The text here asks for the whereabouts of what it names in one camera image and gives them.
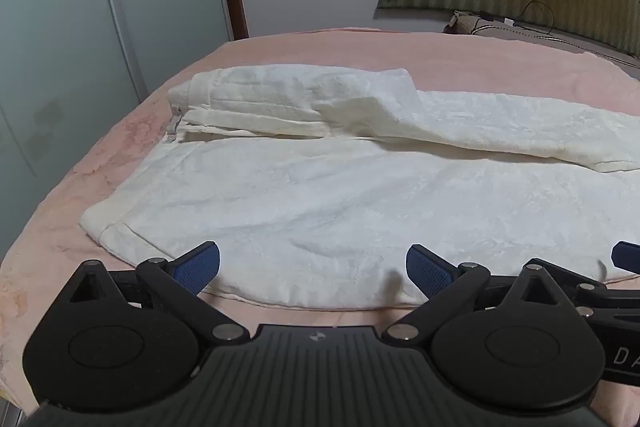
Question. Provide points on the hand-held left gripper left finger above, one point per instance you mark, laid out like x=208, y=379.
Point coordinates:
x=200, y=264

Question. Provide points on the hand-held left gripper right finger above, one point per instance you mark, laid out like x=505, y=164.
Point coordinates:
x=425, y=269

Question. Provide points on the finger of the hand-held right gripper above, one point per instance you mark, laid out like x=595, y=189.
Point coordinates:
x=610, y=299
x=627, y=255

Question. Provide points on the white pants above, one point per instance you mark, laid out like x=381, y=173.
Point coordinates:
x=325, y=197

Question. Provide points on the pink blanket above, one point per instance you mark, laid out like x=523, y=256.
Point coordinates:
x=325, y=49

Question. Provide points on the beige pillow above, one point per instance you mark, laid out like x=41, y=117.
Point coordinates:
x=505, y=31

